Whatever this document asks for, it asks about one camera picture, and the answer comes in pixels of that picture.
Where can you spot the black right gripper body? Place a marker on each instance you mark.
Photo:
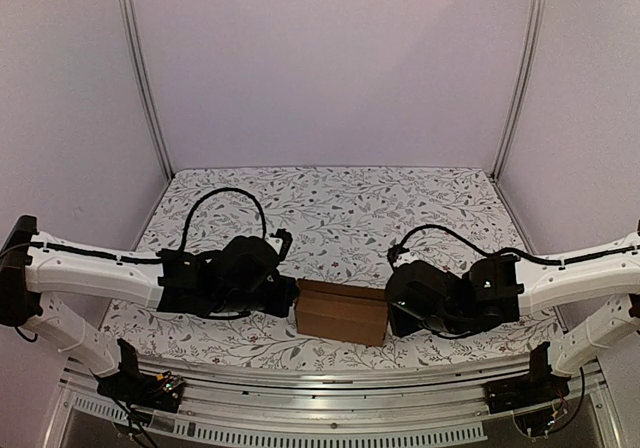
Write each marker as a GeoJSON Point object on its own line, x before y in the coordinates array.
{"type": "Point", "coordinates": [397, 310]}

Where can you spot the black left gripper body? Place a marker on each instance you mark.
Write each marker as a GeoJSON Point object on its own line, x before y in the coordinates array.
{"type": "Point", "coordinates": [279, 307]}

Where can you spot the brown cardboard box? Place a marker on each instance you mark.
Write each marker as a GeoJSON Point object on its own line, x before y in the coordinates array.
{"type": "Point", "coordinates": [340, 312]}

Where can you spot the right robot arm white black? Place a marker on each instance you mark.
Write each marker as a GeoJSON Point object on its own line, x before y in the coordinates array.
{"type": "Point", "coordinates": [503, 286]}

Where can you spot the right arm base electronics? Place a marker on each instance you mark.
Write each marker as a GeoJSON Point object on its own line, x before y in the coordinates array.
{"type": "Point", "coordinates": [537, 386]}

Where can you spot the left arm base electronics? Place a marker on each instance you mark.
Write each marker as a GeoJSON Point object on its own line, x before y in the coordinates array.
{"type": "Point", "coordinates": [128, 385]}

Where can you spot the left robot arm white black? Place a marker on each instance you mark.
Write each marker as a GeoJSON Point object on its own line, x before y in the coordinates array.
{"type": "Point", "coordinates": [221, 285]}

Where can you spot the floral patterned table mat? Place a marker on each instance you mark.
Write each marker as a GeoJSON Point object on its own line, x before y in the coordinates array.
{"type": "Point", "coordinates": [343, 220]}

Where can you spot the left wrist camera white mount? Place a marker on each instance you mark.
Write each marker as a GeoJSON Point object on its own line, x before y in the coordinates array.
{"type": "Point", "coordinates": [284, 241]}

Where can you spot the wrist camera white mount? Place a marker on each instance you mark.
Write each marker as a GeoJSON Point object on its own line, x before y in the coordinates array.
{"type": "Point", "coordinates": [393, 254]}
{"type": "Point", "coordinates": [284, 241]}

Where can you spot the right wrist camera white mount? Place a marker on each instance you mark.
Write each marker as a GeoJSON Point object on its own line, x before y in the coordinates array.
{"type": "Point", "coordinates": [393, 254]}

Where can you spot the aluminium front rail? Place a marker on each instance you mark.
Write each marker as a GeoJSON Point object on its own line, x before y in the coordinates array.
{"type": "Point", "coordinates": [228, 406]}

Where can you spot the left aluminium frame post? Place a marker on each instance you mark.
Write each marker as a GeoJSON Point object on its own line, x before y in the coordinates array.
{"type": "Point", "coordinates": [133, 40]}

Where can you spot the aluminium frame post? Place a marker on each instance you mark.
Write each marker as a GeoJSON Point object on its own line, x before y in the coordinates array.
{"type": "Point", "coordinates": [133, 40]}
{"type": "Point", "coordinates": [525, 68]}

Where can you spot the right aluminium frame post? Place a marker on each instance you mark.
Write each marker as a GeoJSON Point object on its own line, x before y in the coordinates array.
{"type": "Point", "coordinates": [525, 68]}

